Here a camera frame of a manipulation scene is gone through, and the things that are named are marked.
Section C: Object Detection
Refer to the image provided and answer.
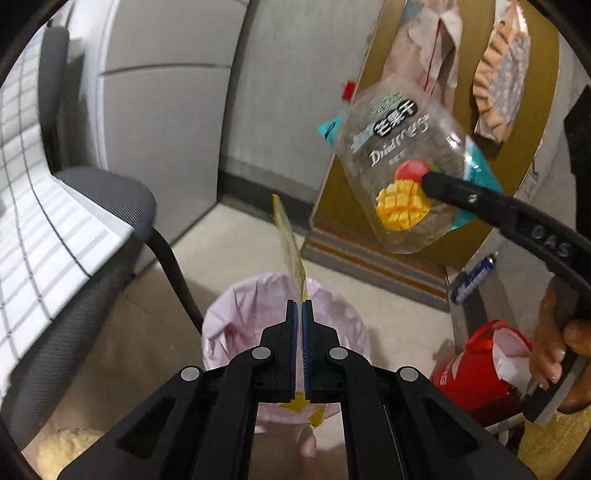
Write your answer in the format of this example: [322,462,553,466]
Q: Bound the bin with pink bag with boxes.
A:
[202,272,372,457]

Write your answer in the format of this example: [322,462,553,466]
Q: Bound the person's right hand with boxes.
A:
[529,277,591,414]

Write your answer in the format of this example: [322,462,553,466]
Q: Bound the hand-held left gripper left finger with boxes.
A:
[58,300,297,480]

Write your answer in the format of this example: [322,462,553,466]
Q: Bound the yellow fluffy rug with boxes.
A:
[519,408,591,480]
[36,427,105,480]

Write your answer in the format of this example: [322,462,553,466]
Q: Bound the clear dried mango bag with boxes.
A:
[317,83,504,256]

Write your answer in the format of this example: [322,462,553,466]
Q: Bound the white checkered cloth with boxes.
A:
[0,60,132,370]

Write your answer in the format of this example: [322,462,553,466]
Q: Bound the pink snack bag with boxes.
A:
[383,0,462,104]

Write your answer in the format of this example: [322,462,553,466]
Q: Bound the grey office chair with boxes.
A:
[0,25,204,448]

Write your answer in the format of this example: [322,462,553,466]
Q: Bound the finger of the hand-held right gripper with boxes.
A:
[421,171,519,230]

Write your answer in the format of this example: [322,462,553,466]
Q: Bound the red paper cup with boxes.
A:
[429,319,534,428]

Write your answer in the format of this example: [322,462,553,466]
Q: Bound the gold board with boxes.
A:
[302,0,561,271]

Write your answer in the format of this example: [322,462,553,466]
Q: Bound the blue battery pack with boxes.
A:
[450,253,499,304]

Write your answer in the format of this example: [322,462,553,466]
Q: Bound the biscuit packet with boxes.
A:
[472,0,532,144]

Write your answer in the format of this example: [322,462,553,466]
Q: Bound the white refrigerator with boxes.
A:
[95,0,247,178]

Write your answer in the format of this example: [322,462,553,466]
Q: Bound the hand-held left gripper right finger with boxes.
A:
[304,299,536,480]

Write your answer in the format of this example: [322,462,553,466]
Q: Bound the yellow snack wrapper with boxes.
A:
[271,194,326,428]

